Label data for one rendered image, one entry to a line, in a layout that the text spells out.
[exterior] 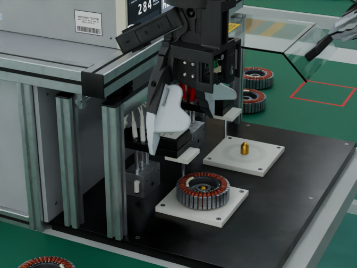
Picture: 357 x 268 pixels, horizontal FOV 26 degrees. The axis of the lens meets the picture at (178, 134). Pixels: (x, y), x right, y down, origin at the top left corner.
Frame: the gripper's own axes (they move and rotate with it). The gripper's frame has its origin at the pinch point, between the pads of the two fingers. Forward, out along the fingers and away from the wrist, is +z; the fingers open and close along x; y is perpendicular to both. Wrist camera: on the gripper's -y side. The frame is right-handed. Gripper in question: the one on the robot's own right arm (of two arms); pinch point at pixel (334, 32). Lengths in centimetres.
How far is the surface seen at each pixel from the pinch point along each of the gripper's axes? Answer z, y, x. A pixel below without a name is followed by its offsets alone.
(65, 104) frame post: 30, 62, -16
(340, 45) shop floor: 115, -311, 55
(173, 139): 24, 44, 1
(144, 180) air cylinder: 35, 45, 7
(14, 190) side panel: 53, 62, -5
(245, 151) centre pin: 25.2, 18.2, 15.2
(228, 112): 24.8, 17.9, 5.1
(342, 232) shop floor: 62, -84, 85
